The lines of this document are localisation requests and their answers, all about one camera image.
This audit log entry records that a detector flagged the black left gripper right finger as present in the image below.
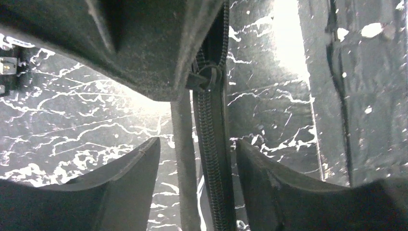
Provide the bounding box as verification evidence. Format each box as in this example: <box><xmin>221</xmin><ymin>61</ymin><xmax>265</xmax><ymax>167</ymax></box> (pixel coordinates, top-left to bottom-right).
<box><xmin>236</xmin><ymin>140</ymin><xmax>408</xmax><ymax>231</ymax></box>

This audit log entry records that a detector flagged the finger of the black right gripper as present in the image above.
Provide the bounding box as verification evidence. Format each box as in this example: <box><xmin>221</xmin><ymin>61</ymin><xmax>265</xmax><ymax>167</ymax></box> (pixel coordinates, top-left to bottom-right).
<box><xmin>0</xmin><ymin>0</ymin><xmax>225</xmax><ymax>102</ymax></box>

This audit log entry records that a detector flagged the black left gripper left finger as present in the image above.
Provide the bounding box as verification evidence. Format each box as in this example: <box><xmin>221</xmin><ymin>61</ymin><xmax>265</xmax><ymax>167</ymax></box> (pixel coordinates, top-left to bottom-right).
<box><xmin>0</xmin><ymin>138</ymin><xmax>161</xmax><ymax>231</ymax></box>

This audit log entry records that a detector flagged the black racket cover bag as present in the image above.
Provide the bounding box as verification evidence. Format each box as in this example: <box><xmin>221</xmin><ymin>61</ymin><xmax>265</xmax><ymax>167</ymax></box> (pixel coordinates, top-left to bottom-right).
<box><xmin>171</xmin><ymin>1</ymin><xmax>236</xmax><ymax>231</ymax></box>

